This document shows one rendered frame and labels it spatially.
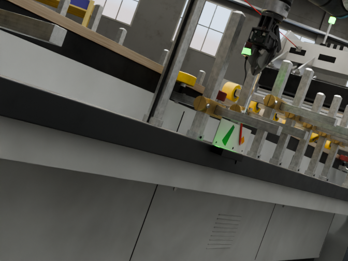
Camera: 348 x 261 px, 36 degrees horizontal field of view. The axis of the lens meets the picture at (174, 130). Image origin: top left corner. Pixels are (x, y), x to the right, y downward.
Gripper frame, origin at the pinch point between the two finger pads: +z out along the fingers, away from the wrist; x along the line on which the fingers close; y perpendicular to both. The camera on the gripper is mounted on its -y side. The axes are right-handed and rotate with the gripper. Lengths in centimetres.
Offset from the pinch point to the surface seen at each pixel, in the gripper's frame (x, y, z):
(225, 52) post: -7.2, 12.0, -2.0
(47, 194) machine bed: -28, 47, 60
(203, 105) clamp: -6.4, 14.8, 17.5
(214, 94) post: -6.4, 10.7, 12.5
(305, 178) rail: -4, -99, 31
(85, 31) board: -27, 57, 10
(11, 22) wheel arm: 8, 108, 19
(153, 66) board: -26.9, 21.1, 10.2
